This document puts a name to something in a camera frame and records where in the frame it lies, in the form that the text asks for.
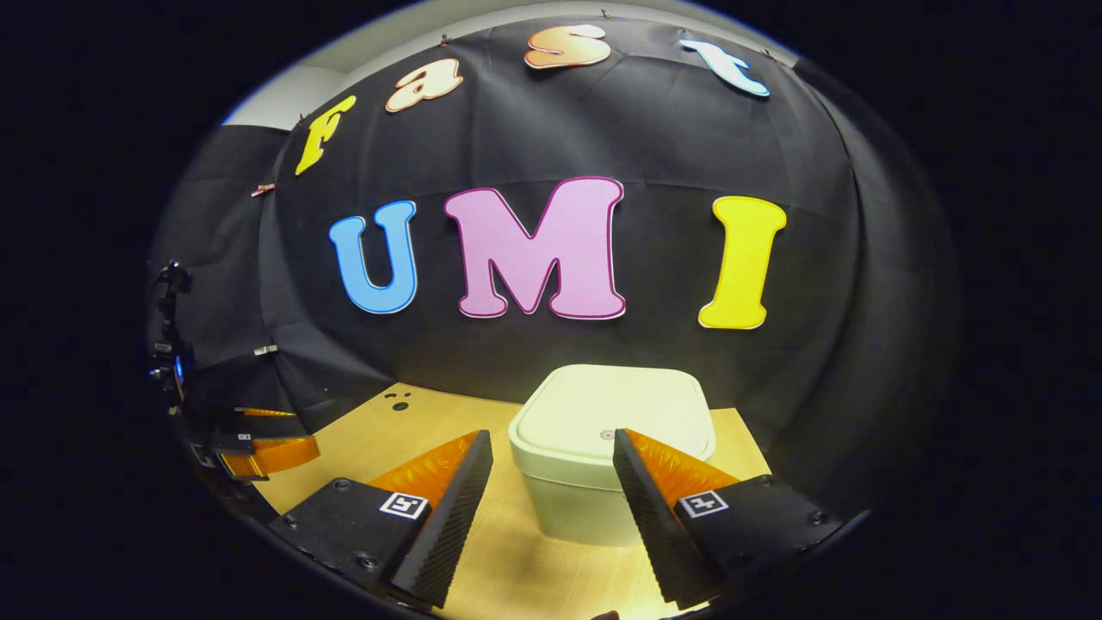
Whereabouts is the pale green desktop garbage bin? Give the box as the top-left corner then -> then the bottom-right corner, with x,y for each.
508,363 -> 717,548

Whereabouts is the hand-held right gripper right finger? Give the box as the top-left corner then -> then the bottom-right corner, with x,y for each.
613,428 -> 850,611

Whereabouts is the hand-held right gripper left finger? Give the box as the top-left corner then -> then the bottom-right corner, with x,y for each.
269,429 -> 494,610

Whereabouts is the wooden desktop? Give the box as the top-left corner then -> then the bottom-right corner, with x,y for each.
254,383 -> 771,620

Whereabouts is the black backdrop cloth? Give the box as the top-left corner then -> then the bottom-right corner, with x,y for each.
148,17 -> 961,518

